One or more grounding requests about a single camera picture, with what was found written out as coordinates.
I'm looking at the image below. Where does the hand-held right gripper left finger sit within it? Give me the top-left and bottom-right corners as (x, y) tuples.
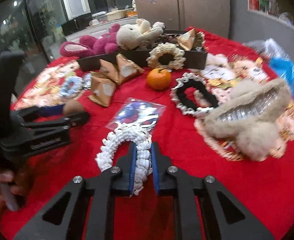
(13, 142), (138, 240)

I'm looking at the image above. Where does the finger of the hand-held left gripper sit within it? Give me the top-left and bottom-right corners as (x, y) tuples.
(20, 111), (90, 133)
(12, 104), (66, 120)

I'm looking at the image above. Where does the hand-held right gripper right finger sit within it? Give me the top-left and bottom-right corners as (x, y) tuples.
(150, 142), (275, 240)

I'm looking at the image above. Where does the black rectangular box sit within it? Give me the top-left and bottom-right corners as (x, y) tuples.
(77, 29), (208, 72)

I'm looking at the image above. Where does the blue scrunchie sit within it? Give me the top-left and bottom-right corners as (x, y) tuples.
(58, 76), (84, 100)

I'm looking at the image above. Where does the gold triangular snack packet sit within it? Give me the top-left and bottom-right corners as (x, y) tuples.
(88, 76), (117, 107)
(175, 28), (197, 50)
(98, 59), (120, 84)
(116, 53), (145, 84)

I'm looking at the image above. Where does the red printed bear blanket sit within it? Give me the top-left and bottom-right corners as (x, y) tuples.
(0, 26), (294, 240)

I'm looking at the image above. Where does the clear packet with blue accessory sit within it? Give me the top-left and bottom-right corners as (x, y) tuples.
(106, 97), (167, 135)

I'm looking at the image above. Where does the glass door with stickers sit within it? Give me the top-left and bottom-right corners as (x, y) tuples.
(0, 0), (70, 98)

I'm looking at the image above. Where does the pink plush bunny toy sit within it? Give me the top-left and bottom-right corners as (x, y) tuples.
(59, 23), (121, 58)

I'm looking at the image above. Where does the black and white scrunchie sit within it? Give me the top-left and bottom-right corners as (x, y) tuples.
(170, 72), (221, 117)

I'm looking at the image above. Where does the black microwave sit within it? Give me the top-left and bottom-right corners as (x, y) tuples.
(61, 12), (93, 37)

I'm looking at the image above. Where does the orange mandarin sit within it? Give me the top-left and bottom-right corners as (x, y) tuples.
(146, 67), (172, 90)

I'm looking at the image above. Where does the beige furry hair claw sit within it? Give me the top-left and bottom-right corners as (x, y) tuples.
(204, 79), (293, 162)

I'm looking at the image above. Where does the cream plush toy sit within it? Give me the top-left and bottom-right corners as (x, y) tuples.
(116, 18), (166, 50)

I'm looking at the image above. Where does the cream scrunchie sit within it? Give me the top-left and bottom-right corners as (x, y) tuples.
(146, 42), (187, 70)

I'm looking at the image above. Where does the white basin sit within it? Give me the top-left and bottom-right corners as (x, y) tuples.
(106, 9), (134, 21)

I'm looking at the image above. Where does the dark brown scrunchie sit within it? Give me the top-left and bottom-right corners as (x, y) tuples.
(159, 34), (180, 46)

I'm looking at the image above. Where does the beige double-door fridge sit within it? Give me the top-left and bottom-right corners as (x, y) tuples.
(131, 0), (231, 38)

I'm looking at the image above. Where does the blue plastic bag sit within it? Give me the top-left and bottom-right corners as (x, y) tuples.
(269, 56), (294, 85)

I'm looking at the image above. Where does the clear plastic bag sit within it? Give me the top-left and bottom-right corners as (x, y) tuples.
(244, 38), (294, 60)

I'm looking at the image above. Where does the white wall shelf unit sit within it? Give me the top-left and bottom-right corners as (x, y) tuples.
(245, 0), (294, 34)

